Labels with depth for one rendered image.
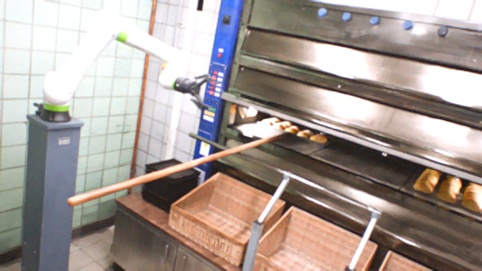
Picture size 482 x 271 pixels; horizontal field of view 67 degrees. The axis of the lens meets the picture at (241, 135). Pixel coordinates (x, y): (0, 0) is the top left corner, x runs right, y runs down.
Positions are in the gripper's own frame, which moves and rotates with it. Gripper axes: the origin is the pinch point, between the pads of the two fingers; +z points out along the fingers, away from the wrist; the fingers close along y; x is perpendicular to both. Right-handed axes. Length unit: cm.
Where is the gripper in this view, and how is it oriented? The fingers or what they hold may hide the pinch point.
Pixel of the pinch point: (214, 95)
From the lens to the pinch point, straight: 196.1
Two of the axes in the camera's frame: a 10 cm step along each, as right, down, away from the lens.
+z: 8.0, 3.1, -5.1
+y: -2.0, 9.4, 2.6
